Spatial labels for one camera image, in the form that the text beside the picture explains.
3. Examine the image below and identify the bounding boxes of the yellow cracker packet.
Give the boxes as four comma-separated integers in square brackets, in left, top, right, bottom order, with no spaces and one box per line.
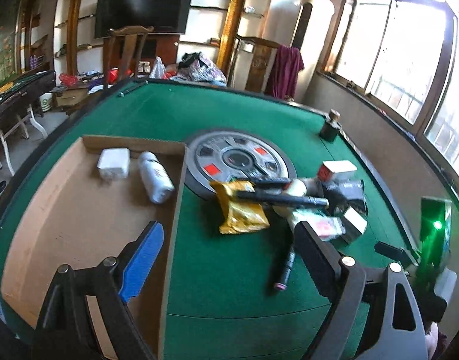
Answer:
[210,180,270,235]

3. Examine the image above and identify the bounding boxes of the person's right hand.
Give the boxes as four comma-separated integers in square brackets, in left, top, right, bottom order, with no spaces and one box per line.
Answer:
[425,322,448,360]

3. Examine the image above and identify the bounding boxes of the dark rod on table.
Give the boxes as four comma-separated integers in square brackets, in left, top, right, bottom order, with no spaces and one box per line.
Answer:
[117,80,148,98]

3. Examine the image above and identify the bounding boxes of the black wall television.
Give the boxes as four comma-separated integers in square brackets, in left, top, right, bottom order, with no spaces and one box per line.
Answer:
[94,0,191,39]

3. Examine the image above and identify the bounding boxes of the pile of clothes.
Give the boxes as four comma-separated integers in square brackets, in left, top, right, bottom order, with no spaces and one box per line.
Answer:
[171,52,227,87]

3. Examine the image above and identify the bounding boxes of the teal red blister pack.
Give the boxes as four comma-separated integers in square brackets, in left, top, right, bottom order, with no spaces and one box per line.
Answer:
[287,209,346,242]

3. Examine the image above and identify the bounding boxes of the dark jar wooden knob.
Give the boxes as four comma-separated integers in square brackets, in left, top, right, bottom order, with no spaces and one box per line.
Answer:
[319,109,341,142]

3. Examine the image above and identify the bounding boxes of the white power adapter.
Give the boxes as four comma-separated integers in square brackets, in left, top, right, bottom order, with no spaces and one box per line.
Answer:
[97,148,130,180]

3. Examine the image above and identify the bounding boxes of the cardboard box tray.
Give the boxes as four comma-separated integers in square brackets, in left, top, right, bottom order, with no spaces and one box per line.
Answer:
[0,135,186,359]

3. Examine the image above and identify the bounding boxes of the white printed small box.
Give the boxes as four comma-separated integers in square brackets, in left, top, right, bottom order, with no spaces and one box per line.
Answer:
[341,207,367,244]

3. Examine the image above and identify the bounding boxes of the low wooden cabinet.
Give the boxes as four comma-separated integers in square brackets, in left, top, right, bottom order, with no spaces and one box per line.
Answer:
[50,85,89,116]

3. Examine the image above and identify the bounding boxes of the grey red carton box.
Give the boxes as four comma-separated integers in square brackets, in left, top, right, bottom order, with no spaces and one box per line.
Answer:
[316,160,357,182]

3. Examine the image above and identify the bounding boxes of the dark side table white legs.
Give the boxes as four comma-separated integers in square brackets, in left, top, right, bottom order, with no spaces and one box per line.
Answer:
[0,70,56,176]

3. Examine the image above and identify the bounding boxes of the round mahjong table centre panel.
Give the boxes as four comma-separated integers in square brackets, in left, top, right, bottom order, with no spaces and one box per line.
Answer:
[185,128,297,200]

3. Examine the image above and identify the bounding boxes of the white standing air conditioner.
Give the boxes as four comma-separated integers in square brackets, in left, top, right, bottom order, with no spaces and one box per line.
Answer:
[291,0,335,102]

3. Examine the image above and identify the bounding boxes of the black pen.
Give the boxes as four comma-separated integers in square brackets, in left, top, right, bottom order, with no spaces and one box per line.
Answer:
[232,191,330,208]

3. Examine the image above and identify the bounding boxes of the wooden chair with garment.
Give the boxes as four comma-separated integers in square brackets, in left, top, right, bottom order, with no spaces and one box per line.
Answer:
[227,35,281,94]

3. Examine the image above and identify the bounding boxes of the maroon garment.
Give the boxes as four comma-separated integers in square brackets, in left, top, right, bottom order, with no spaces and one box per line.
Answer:
[265,45,305,100]

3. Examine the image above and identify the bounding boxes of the black snack sachet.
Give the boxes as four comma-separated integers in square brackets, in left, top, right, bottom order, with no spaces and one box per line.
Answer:
[321,180,368,216]

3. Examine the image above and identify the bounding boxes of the wooden chair left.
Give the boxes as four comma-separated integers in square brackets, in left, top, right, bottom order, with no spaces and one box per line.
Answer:
[103,25,154,89]

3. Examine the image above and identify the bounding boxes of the black marker pink cap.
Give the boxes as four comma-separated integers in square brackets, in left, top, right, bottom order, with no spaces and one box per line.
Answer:
[273,244,296,292]

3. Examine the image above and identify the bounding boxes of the white plastic bottle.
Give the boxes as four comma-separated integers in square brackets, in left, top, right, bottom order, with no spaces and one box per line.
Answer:
[138,151,175,204]

